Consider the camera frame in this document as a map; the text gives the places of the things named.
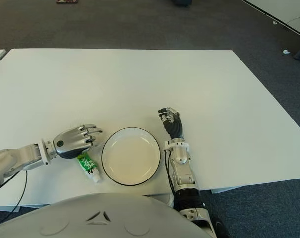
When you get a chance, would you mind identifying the green white toothpaste tube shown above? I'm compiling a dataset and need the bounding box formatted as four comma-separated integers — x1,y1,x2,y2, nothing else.
76,152,103,184

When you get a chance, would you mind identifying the grey robot torso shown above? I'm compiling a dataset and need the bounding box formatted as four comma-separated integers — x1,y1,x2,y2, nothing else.
0,193,215,238

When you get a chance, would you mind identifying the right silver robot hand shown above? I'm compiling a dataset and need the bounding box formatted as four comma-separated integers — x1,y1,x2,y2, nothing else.
157,107,184,140

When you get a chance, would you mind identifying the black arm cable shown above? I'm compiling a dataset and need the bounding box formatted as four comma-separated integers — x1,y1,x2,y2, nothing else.
164,151,177,199
0,170,28,216

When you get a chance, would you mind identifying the white plate with black rim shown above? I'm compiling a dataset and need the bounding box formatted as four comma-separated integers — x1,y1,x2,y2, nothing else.
101,127,162,186

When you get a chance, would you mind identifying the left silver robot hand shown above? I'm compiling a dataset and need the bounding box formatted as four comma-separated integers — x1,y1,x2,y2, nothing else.
52,123,103,159

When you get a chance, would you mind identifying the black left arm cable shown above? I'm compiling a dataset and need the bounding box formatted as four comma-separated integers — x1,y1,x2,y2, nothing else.
0,170,28,216

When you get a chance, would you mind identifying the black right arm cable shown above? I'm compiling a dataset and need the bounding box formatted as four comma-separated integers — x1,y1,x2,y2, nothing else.
164,151,177,199

